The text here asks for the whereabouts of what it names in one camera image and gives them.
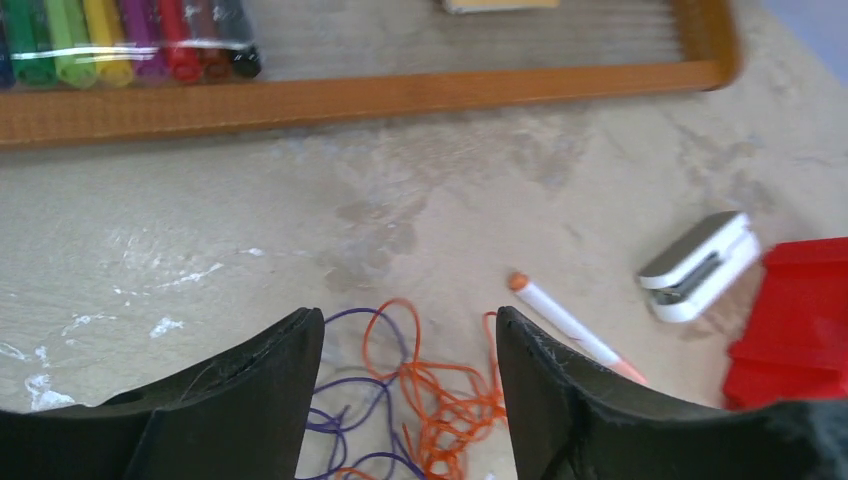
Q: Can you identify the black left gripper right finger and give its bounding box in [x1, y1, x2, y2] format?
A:
[496, 306, 847, 479]

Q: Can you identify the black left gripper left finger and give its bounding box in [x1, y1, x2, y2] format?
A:
[1, 308, 325, 479]

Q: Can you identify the white marker with orange cap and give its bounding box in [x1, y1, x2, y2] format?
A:
[507, 272, 648, 386]

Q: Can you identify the white stapler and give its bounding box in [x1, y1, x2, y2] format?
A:
[637, 210, 761, 324]

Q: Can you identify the red plastic bin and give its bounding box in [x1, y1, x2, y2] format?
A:
[723, 237, 847, 410]

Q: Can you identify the wooden shelf rack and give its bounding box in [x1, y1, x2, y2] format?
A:
[1, 1, 744, 150]

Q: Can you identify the coloured marker set pack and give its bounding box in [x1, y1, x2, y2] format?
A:
[1, 0, 262, 91]

